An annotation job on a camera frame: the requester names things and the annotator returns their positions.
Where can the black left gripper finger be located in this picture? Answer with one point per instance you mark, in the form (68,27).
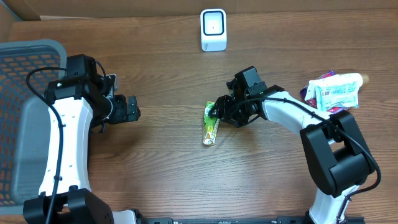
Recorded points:
(133,115)
(132,102)

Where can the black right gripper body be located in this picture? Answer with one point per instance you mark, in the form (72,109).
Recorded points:
(226,107)

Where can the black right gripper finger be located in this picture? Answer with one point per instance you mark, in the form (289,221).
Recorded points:
(214,114)
(218,105)

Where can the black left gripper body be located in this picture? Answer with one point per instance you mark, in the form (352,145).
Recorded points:
(123,109)

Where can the green yellow snack packet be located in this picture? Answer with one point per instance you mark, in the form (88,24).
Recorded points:
(210,125)

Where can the teal wet wipes pack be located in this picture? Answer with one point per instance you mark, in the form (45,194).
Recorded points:
(342,96)

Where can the white tube with gold cap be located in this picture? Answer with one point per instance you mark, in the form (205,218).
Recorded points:
(338,79)

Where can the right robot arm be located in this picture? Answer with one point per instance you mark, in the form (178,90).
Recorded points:
(338,158)

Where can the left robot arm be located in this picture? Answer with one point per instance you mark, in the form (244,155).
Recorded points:
(80,100)

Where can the white barcode scanner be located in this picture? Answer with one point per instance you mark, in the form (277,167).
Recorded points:
(213,30)

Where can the grey plastic mesh basket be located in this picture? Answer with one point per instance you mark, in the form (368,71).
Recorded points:
(25,123)

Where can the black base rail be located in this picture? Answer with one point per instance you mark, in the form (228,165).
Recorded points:
(141,219)

